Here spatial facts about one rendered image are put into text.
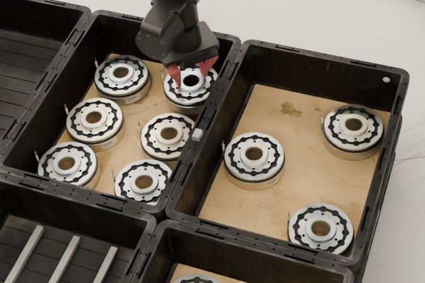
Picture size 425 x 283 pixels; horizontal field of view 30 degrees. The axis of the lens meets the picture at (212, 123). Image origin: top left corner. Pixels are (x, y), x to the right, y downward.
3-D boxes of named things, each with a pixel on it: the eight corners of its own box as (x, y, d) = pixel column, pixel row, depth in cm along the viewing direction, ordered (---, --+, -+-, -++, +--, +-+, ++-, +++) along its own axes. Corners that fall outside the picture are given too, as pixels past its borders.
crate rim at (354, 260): (245, 46, 145) (244, 36, 143) (410, 79, 136) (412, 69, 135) (162, 224, 121) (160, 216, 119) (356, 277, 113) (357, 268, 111)
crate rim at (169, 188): (97, 16, 153) (95, 7, 151) (245, 46, 145) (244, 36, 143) (-7, 178, 129) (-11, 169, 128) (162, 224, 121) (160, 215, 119)
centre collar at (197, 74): (183, 70, 146) (183, 68, 145) (209, 75, 144) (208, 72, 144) (174, 90, 143) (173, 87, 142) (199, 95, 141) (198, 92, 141)
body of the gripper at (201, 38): (221, 50, 136) (217, 19, 130) (166, 72, 134) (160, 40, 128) (205, 27, 140) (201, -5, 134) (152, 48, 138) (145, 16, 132)
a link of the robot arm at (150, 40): (209, -35, 122) (160, -51, 124) (175, 14, 115) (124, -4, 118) (210, 21, 131) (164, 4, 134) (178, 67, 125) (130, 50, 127)
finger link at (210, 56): (222, 83, 142) (218, 47, 135) (186, 98, 141) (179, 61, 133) (207, 59, 146) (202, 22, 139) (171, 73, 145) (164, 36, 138)
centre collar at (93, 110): (88, 106, 144) (87, 103, 144) (112, 112, 143) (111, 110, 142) (75, 126, 141) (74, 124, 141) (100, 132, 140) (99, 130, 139)
